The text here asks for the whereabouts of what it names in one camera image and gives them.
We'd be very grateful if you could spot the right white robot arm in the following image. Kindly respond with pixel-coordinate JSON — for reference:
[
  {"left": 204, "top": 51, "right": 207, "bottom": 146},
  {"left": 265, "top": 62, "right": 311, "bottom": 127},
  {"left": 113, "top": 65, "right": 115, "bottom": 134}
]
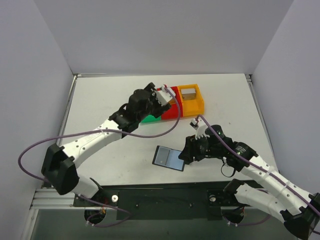
[{"left": 179, "top": 122, "right": 320, "bottom": 240}]

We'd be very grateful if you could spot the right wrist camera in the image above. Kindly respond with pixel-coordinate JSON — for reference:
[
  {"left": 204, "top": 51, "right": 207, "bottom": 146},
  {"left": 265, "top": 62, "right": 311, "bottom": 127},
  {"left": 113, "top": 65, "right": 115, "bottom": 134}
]
[{"left": 190, "top": 118, "right": 209, "bottom": 140}]

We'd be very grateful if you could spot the green plastic bin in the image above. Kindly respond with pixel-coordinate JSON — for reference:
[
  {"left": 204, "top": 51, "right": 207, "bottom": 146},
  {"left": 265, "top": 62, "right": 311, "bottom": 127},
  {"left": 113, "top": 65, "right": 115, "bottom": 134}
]
[{"left": 141, "top": 115, "right": 161, "bottom": 124}]

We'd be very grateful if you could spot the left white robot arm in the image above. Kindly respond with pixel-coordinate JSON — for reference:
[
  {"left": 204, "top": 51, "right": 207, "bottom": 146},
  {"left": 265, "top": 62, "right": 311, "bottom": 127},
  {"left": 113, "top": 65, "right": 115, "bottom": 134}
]
[{"left": 41, "top": 83, "right": 176, "bottom": 199}]

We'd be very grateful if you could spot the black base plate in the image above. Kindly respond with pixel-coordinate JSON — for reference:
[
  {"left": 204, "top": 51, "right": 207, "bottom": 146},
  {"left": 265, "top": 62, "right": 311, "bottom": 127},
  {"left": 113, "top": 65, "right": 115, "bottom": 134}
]
[{"left": 73, "top": 181, "right": 245, "bottom": 223}]

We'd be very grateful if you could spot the orange plastic bin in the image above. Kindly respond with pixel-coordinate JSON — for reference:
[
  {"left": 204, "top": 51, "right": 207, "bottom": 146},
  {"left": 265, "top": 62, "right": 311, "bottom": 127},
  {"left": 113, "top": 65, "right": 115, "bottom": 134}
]
[{"left": 177, "top": 84, "right": 205, "bottom": 118}]

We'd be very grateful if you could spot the black leather card holder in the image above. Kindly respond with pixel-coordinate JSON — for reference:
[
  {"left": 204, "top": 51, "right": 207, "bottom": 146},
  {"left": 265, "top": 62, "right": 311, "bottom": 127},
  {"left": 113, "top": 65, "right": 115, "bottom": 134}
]
[{"left": 152, "top": 145, "right": 185, "bottom": 172}]

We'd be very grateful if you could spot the red plastic bin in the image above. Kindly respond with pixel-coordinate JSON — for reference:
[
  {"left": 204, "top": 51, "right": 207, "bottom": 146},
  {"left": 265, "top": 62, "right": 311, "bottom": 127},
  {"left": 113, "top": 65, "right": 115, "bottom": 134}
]
[{"left": 160, "top": 86, "right": 183, "bottom": 120}]

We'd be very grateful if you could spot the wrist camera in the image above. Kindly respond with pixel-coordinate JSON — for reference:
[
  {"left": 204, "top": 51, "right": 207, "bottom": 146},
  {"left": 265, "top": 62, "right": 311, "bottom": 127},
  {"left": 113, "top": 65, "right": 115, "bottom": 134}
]
[
  {"left": 155, "top": 84, "right": 176, "bottom": 106},
  {"left": 190, "top": 118, "right": 209, "bottom": 140}
]

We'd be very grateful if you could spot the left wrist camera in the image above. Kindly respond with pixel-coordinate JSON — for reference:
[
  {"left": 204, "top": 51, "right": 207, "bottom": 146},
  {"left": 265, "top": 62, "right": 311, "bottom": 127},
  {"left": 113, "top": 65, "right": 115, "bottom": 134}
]
[{"left": 155, "top": 84, "right": 176, "bottom": 106}]

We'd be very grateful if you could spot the aluminium frame rail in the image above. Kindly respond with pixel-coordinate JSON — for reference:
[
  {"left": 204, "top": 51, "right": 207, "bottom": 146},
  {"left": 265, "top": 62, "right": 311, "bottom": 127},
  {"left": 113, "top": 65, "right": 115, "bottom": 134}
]
[{"left": 30, "top": 74, "right": 78, "bottom": 210}]

